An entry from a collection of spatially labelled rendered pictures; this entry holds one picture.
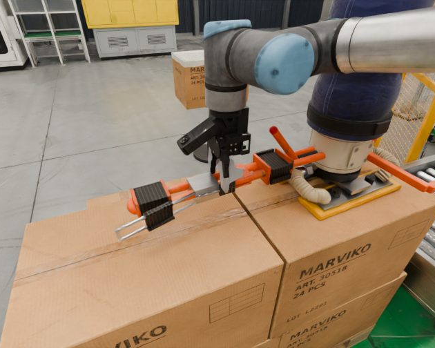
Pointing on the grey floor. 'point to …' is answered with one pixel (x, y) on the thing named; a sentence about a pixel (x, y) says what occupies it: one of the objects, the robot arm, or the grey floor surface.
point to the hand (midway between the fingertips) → (217, 181)
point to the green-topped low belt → (52, 40)
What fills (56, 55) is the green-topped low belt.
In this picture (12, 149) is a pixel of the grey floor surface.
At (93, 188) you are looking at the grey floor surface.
